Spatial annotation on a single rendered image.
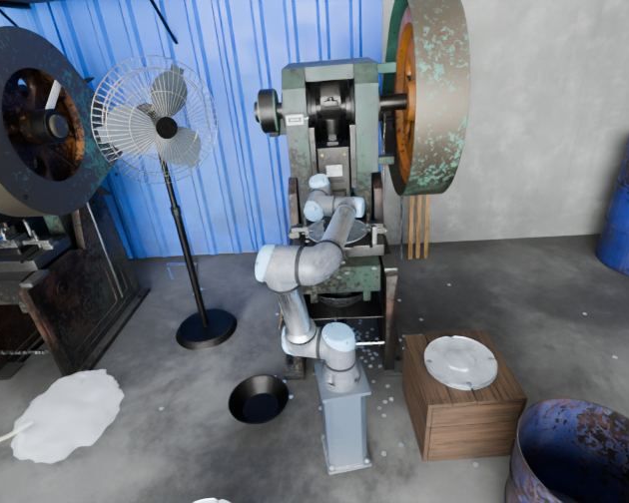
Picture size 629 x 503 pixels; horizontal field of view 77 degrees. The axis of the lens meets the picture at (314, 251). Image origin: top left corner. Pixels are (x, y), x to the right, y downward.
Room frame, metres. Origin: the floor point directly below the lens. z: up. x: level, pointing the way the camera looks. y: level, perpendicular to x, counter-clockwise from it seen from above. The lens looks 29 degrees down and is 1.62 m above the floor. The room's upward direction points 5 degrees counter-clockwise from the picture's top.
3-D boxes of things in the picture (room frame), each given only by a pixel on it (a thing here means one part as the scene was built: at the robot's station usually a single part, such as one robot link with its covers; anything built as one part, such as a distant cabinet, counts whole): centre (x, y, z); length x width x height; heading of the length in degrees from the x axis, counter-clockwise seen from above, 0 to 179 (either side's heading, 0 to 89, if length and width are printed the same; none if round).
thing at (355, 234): (1.72, -0.12, 0.78); 0.29 x 0.29 x 0.01
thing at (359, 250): (1.85, -0.13, 0.68); 0.45 x 0.30 x 0.06; 86
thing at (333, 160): (1.80, -0.12, 1.04); 0.17 x 0.15 x 0.30; 176
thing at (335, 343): (1.11, -0.06, 0.62); 0.13 x 0.12 x 0.14; 72
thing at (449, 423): (1.23, -0.57, 0.18); 0.40 x 0.38 x 0.35; 179
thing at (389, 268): (1.97, -0.40, 0.45); 0.92 x 0.12 x 0.90; 176
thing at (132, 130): (2.38, 0.74, 0.80); 1.24 x 0.65 x 1.59; 176
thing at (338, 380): (1.11, -0.06, 0.50); 0.15 x 0.15 x 0.10
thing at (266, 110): (1.88, 0.12, 1.31); 0.22 x 0.12 x 0.22; 176
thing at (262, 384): (1.38, 0.33, 0.04); 0.30 x 0.30 x 0.07
